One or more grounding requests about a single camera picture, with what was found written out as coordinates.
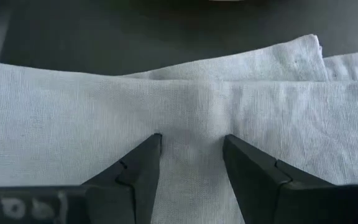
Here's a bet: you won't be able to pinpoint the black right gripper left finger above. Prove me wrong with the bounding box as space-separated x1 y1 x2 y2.
81 133 163 224

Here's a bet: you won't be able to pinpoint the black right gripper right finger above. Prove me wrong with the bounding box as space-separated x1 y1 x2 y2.
222 133 336 224

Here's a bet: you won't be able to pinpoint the light grey cloth napkin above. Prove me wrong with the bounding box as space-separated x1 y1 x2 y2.
0 33 358 224

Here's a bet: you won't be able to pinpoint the black plastic tray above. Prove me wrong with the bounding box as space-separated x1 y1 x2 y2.
0 0 358 82

